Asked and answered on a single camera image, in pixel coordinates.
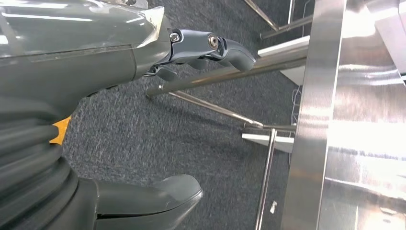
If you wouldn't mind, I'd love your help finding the stainless steel table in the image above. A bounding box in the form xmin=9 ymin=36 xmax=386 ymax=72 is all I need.
xmin=146 ymin=0 xmax=406 ymax=230
xmin=242 ymin=0 xmax=315 ymax=40

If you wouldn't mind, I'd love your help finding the white cabinet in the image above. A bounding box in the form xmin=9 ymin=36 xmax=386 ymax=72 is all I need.
xmin=257 ymin=35 xmax=310 ymax=86

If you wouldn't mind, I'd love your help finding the white desk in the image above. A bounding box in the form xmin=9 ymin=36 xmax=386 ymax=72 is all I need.
xmin=241 ymin=132 xmax=295 ymax=155

